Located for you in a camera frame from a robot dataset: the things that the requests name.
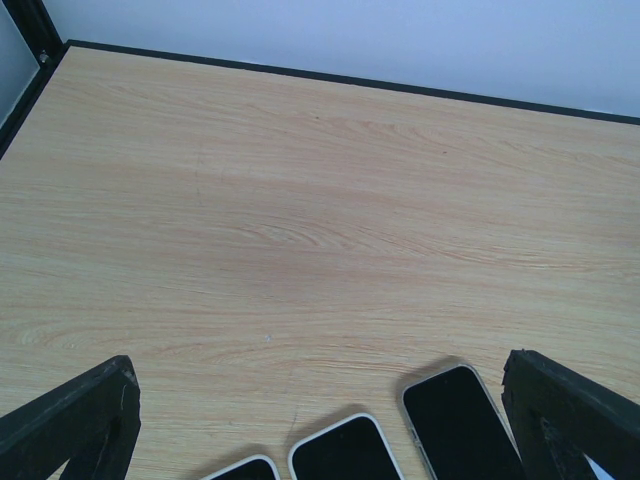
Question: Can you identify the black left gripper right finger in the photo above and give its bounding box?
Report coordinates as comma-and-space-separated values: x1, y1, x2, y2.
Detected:
501, 350, 639, 479

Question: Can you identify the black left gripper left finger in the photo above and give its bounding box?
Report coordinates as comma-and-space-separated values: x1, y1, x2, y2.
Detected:
1, 355, 141, 479

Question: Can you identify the clear magsafe phone case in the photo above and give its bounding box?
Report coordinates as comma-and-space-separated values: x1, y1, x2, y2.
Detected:
398, 363, 529, 480

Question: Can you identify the black phone purple edge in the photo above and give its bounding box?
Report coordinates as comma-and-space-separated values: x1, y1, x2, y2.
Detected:
212, 458, 276, 480

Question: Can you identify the black enclosure frame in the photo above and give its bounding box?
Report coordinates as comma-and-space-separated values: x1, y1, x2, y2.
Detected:
1, 1, 639, 154

